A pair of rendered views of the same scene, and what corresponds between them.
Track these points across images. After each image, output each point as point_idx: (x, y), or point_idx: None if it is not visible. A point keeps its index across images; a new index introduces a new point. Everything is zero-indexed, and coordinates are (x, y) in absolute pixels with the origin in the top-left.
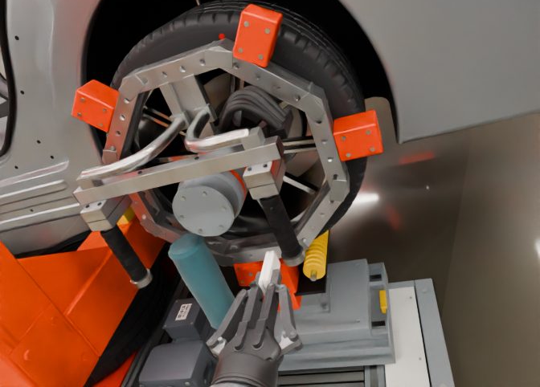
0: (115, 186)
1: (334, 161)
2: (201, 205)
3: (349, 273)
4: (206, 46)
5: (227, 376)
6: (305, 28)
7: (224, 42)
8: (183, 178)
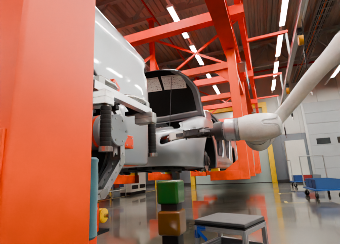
0: (112, 90)
1: (123, 146)
2: (120, 125)
3: None
4: None
5: (221, 121)
6: None
7: None
8: (132, 104)
